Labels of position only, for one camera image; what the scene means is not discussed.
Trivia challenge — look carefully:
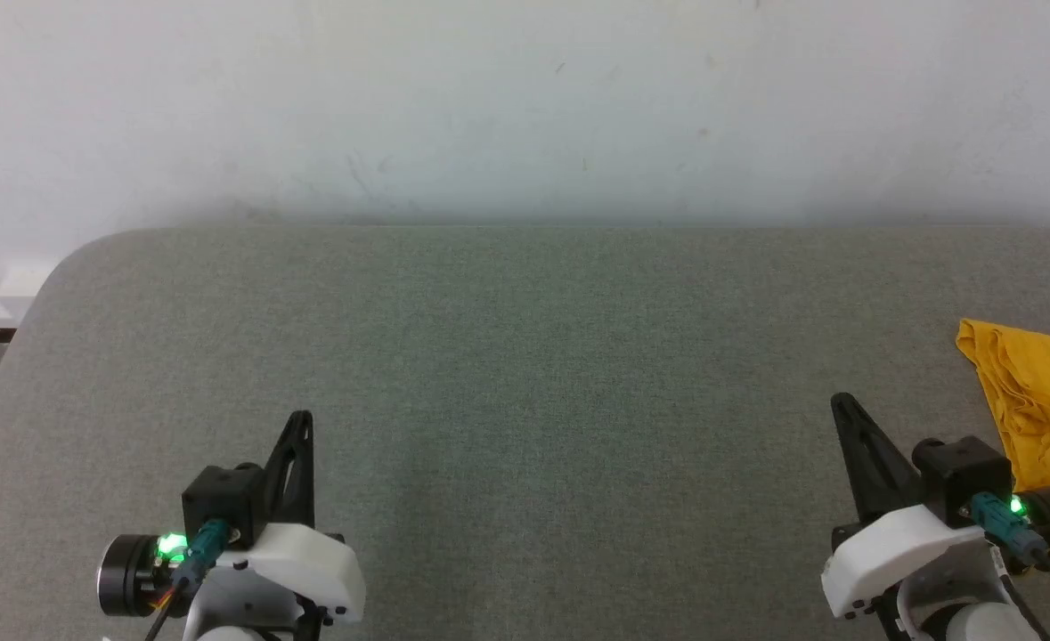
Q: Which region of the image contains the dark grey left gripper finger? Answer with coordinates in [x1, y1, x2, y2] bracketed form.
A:
[264, 410, 314, 528]

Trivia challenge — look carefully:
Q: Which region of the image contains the yellow t-shirt with animal print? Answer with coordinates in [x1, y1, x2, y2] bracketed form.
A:
[956, 319, 1050, 575]

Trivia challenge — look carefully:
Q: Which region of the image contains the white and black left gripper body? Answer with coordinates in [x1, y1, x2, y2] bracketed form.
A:
[97, 523, 367, 624]

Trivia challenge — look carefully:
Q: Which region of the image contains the small white box by wall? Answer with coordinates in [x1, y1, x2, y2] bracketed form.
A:
[0, 261, 64, 299]

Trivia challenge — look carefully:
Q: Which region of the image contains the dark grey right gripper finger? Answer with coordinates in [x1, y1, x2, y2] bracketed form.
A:
[831, 393, 924, 526]

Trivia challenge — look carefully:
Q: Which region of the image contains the light grey fabric sofa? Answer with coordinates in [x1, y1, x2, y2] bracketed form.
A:
[0, 224, 1050, 641]

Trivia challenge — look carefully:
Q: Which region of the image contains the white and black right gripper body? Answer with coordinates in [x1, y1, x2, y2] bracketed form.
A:
[820, 485, 1050, 620]

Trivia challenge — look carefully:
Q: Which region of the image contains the right camera cable teal plug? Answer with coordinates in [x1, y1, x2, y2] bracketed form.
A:
[970, 492, 1050, 599]

